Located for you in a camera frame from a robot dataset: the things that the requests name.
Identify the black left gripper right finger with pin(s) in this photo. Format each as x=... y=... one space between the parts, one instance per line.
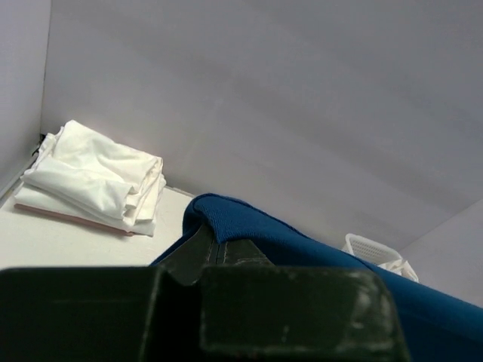
x=252 y=310

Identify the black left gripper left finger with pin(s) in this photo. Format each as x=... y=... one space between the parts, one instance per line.
x=147 y=313

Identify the blue Mickey print t-shirt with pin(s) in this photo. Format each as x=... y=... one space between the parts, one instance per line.
x=437 y=327

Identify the white plastic laundry basket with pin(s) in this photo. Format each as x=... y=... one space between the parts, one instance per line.
x=368 y=250

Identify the crumpled white t-shirt in basket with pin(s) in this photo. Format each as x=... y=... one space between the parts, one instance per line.
x=402 y=268

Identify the folded pink t-shirt bottom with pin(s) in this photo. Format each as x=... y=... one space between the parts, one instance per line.
x=74 y=219

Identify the folded white t-shirt lower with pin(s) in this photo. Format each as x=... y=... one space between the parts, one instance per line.
x=140 y=221

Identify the folded white t-shirt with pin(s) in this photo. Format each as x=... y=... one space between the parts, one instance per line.
x=101 y=176
x=140 y=221

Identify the folded white t-shirt top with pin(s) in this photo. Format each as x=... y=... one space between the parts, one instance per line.
x=101 y=176

